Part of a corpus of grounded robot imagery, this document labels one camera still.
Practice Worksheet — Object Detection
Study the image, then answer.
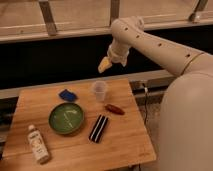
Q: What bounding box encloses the green ceramic bowl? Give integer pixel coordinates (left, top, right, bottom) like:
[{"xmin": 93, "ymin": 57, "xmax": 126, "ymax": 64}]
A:
[{"xmin": 48, "ymin": 102, "xmax": 85, "ymax": 135}]

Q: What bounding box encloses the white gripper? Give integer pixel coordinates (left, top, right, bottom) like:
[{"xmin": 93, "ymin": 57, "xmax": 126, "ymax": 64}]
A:
[{"xmin": 98, "ymin": 45, "xmax": 129, "ymax": 73}]

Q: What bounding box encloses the white lotion bottle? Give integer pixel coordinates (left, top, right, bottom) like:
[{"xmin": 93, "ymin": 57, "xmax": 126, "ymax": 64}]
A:
[{"xmin": 28, "ymin": 125, "xmax": 50, "ymax": 164}]

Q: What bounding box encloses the black white striped box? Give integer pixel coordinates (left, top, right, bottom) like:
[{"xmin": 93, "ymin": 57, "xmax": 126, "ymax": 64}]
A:
[{"xmin": 89, "ymin": 115, "xmax": 108, "ymax": 143}]

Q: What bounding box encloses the red brown oblong object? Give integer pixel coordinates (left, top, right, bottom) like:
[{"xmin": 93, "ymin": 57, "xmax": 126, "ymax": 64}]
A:
[{"xmin": 105, "ymin": 104, "xmax": 125, "ymax": 115}]

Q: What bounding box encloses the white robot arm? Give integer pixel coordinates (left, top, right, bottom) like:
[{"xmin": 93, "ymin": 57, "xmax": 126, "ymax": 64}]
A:
[{"xmin": 98, "ymin": 17, "xmax": 213, "ymax": 171}]

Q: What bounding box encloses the blue crumpled cloth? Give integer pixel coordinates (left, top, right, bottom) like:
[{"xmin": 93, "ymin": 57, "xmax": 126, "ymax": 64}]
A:
[{"xmin": 59, "ymin": 89, "xmax": 77, "ymax": 102}]

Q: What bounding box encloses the translucent white cup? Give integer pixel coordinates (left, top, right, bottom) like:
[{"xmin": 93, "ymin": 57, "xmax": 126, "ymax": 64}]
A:
[{"xmin": 92, "ymin": 81, "xmax": 107, "ymax": 102}]

